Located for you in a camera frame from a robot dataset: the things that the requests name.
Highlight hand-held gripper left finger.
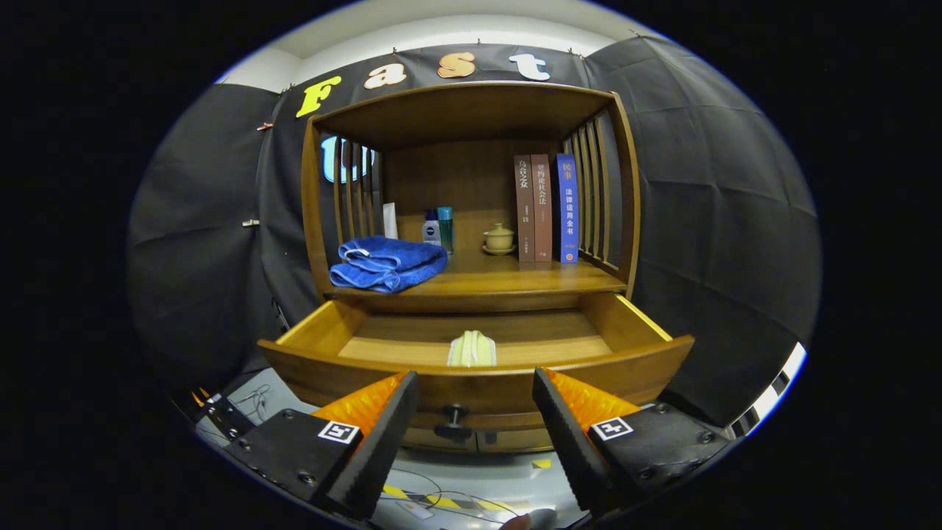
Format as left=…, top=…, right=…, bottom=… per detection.
left=224, top=370, right=421, bottom=520

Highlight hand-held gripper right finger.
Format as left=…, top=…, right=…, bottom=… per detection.
left=531, top=368, right=733, bottom=516

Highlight green handled white brush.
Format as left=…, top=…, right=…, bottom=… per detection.
left=447, top=330, right=497, bottom=367

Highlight wooden cabinet door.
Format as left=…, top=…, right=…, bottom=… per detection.
left=401, top=427, right=479, bottom=452
left=477, top=429, right=554, bottom=453

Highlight wooden countertop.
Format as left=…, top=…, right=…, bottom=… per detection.
left=324, top=247, right=628, bottom=299

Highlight wooden cabinet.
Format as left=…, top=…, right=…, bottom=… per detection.
left=300, top=81, right=641, bottom=453

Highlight yellow black striped floor tape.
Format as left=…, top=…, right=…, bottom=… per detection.
left=383, top=484, right=516, bottom=513

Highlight black device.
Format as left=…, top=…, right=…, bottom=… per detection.
left=195, top=394, right=255, bottom=441

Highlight folded blue towel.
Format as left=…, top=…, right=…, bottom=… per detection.
left=329, top=236, right=448, bottom=293

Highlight beige lidded teacup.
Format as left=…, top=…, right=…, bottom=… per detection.
left=483, top=223, right=517, bottom=256

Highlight blue book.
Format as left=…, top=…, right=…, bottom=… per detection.
left=556, top=153, right=580, bottom=264

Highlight dark brown book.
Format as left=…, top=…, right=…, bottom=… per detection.
left=514, top=155, right=536, bottom=264

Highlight thin grey cables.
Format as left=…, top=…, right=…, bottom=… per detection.
left=234, top=383, right=275, bottom=413

